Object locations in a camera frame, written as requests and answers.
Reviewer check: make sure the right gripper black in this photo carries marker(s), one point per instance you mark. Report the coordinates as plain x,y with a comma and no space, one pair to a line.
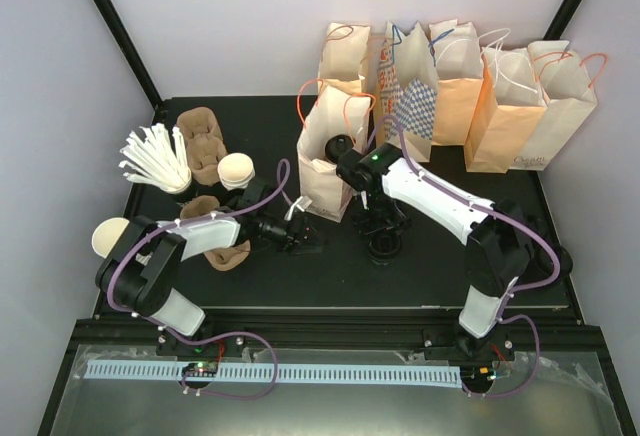
400,223

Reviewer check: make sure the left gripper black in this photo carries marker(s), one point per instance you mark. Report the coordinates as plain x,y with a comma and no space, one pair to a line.
297,237

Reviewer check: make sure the single black paper cup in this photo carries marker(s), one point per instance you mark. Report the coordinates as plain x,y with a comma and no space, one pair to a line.
383,258

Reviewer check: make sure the Cream Bear paper bag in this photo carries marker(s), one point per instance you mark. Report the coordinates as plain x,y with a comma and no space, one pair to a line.
335,113

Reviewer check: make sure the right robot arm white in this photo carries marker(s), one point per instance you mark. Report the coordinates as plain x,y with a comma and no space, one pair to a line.
497,248

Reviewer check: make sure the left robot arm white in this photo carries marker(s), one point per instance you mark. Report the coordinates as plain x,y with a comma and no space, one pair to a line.
138,272

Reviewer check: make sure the blue checkered paper bag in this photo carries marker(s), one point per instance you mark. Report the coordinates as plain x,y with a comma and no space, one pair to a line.
407,87

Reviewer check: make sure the back pulp cup carrier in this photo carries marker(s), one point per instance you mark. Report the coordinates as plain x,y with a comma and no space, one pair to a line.
204,144

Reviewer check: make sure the white wrapped straws bundle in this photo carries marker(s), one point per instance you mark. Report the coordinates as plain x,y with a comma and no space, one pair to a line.
157,158

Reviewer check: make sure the plain beige paper bag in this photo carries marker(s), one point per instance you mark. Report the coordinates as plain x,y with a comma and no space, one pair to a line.
344,59

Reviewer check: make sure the orange bag behind right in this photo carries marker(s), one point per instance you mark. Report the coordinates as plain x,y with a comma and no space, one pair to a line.
509,107

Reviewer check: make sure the right Cream Bear bag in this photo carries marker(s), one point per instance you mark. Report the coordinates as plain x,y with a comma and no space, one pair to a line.
569,93

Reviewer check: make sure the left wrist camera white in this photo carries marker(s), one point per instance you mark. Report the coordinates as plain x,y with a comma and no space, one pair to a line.
300,205

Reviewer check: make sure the orange bag white handles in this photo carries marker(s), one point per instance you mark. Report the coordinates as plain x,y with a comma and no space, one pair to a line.
460,70

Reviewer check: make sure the pale blue cable duct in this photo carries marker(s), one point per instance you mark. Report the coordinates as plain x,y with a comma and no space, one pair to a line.
388,375

